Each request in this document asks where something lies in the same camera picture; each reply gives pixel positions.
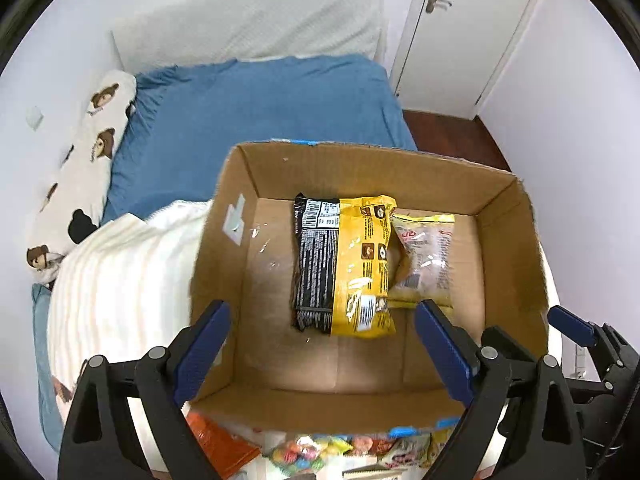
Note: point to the small white cartoon packet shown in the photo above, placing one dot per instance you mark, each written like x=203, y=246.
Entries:
x=407, y=452

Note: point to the yellow snack packet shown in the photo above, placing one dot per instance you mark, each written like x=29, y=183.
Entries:
x=360, y=306

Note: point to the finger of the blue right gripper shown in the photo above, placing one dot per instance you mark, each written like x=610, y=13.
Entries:
x=570, y=322

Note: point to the white door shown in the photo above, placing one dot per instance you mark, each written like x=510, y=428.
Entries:
x=453, y=54

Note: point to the black snack packet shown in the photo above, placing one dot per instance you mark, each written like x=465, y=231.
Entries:
x=316, y=225

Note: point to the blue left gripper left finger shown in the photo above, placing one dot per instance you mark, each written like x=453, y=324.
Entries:
x=195, y=349

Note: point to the yellow panda snack bag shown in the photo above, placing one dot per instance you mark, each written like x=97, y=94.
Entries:
x=439, y=439

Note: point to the blue bed sheet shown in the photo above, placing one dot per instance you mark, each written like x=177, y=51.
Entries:
x=187, y=120

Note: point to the clear yellow pastry bag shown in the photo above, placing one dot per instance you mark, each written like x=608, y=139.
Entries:
x=423, y=271

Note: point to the white chocolate stick packet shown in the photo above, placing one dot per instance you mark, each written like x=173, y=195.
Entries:
x=374, y=472

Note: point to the bear print long pillow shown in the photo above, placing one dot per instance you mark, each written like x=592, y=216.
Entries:
x=74, y=205

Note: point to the grey padded headboard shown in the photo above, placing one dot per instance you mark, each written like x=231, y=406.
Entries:
x=194, y=32

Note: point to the colourful candy ball bag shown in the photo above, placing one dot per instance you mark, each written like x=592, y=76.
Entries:
x=307, y=454

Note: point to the wall socket left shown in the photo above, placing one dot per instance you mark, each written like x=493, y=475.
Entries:
x=34, y=117

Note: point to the cardboard milk box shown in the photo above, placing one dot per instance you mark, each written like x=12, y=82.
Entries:
x=331, y=171

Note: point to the brown meat snack packet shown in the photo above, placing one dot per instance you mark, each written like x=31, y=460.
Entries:
x=366, y=445

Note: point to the door handle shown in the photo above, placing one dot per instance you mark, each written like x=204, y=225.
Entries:
x=431, y=5

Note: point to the orange snack bag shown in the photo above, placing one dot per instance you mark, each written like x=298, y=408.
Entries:
x=227, y=453

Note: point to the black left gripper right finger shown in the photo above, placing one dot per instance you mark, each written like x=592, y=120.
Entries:
x=451, y=349

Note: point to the striped cat blanket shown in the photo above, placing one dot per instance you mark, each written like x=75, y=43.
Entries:
x=133, y=284

